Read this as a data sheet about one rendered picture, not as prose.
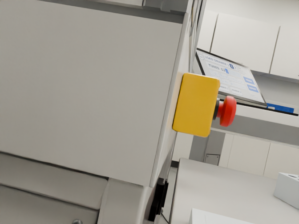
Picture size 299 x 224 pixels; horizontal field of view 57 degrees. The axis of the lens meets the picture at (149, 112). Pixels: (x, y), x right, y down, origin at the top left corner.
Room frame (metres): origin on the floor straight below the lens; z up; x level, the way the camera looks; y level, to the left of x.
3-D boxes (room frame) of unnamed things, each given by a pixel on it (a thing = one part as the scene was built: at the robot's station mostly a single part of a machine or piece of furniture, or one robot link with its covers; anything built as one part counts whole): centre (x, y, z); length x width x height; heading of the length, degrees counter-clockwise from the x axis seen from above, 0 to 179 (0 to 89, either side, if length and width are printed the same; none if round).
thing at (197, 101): (0.36, -0.06, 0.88); 0.07 x 0.05 x 0.07; 172
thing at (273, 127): (0.67, -0.20, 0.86); 0.40 x 0.26 x 0.06; 82
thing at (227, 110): (0.35, -0.09, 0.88); 0.04 x 0.03 x 0.04; 172
